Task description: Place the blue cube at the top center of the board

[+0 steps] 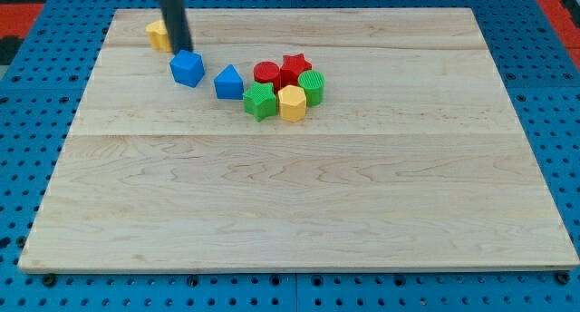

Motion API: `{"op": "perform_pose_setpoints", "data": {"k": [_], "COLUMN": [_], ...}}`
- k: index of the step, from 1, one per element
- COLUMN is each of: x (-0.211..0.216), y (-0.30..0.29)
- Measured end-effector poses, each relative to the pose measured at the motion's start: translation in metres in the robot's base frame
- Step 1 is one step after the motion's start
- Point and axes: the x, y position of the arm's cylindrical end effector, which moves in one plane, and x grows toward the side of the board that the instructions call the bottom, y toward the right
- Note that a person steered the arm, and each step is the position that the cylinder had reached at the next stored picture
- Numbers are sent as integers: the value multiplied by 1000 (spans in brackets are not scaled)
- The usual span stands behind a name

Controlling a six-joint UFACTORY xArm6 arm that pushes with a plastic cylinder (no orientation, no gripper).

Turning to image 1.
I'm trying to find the red star block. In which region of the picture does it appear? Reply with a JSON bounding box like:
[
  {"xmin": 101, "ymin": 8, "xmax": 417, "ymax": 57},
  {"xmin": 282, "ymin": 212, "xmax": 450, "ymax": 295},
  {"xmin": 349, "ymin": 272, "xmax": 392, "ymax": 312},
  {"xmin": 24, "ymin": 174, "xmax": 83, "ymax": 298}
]
[{"xmin": 280, "ymin": 54, "xmax": 312, "ymax": 87}]

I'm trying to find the blue triangular block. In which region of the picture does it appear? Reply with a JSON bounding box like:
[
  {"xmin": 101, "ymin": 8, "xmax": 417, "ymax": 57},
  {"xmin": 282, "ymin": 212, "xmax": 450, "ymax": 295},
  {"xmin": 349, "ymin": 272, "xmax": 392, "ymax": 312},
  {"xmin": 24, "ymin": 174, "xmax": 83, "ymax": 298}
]
[{"xmin": 214, "ymin": 64, "xmax": 244, "ymax": 100}]

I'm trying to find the red cylinder block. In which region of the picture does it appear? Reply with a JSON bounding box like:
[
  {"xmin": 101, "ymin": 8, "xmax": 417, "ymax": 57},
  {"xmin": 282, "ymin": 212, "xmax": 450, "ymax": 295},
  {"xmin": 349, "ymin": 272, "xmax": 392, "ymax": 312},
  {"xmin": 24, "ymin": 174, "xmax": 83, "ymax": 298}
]
[{"xmin": 253, "ymin": 61, "xmax": 281, "ymax": 93}]

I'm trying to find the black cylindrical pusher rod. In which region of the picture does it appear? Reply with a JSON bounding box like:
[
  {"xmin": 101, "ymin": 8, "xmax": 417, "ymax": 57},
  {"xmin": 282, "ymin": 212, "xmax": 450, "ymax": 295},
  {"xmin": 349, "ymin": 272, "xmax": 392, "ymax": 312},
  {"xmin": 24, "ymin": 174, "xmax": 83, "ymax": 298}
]
[{"xmin": 158, "ymin": 0, "xmax": 194, "ymax": 54}]

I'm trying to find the blue cube block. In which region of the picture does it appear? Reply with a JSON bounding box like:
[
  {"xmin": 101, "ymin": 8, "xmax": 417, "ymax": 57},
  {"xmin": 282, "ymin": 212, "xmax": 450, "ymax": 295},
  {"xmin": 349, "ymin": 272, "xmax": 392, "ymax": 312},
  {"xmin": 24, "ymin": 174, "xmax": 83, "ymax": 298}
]
[{"xmin": 169, "ymin": 50, "xmax": 205, "ymax": 87}]

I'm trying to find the yellow hexagon block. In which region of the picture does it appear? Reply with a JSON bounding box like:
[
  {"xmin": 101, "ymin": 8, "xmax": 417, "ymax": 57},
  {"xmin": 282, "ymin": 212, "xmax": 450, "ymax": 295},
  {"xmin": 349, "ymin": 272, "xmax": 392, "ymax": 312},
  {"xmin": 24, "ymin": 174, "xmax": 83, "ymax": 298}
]
[{"xmin": 278, "ymin": 85, "xmax": 307, "ymax": 122}]

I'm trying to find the light wooden board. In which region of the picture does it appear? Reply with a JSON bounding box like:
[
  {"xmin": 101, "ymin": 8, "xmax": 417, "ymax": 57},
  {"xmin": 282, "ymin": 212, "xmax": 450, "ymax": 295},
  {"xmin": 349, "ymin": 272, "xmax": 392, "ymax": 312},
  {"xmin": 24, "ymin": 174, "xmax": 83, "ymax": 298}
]
[{"xmin": 19, "ymin": 8, "xmax": 579, "ymax": 274}]

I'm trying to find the green star block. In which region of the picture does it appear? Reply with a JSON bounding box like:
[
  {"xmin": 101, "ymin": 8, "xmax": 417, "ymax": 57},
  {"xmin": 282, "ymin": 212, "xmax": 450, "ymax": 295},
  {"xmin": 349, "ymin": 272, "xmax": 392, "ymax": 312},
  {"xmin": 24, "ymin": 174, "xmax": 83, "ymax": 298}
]
[{"xmin": 243, "ymin": 82, "xmax": 277, "ymax": 122}]

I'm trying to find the green cylinder block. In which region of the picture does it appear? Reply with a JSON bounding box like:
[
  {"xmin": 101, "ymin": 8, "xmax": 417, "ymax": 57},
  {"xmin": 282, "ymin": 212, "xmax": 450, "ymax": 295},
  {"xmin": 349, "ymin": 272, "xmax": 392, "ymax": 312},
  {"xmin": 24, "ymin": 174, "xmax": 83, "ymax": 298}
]
[{"xmin": 298, "ymin": 70, "xmax": 325, "ymax": 106}]

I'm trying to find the yellow heart block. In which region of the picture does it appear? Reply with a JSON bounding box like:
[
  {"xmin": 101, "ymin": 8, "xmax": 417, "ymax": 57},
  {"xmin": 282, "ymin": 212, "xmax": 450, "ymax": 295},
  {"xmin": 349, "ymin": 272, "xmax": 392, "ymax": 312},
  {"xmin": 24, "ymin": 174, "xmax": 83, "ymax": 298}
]
[{"xmin": 145, "ymin": 20, "xmax": 172, "ymax": 53}]

